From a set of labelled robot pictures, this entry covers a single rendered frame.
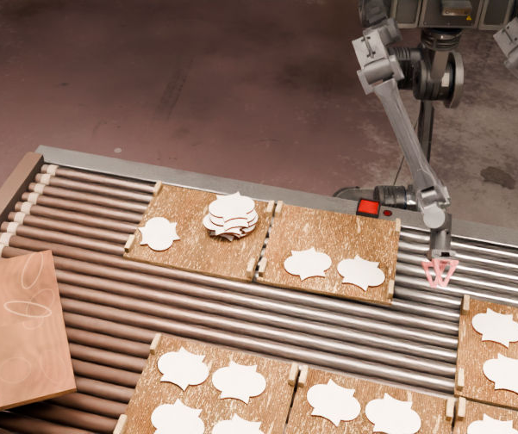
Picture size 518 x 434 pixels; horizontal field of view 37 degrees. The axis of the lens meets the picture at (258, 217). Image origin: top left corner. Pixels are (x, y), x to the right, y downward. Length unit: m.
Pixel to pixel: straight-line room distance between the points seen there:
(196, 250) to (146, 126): 2.12
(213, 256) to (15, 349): 0.67
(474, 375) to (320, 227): 0.69
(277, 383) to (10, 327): 0.73
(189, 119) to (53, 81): 0.93
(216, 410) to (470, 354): 0.72
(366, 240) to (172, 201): 0.66
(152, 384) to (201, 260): 0.47
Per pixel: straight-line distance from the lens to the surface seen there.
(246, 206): 2.47
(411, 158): 2.14
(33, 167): 2.79
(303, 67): 4.96
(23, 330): 2.17
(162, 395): 2.11
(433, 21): 2.68
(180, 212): 2.56
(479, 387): 2.21
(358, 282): 2.35
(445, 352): 2.27
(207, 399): 2.10
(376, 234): 2.52
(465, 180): 4.26
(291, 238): 2.47
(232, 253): 2.42
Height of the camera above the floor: 2.70
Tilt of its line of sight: 44 degrees down
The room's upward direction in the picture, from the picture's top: 1 degrees clockwise
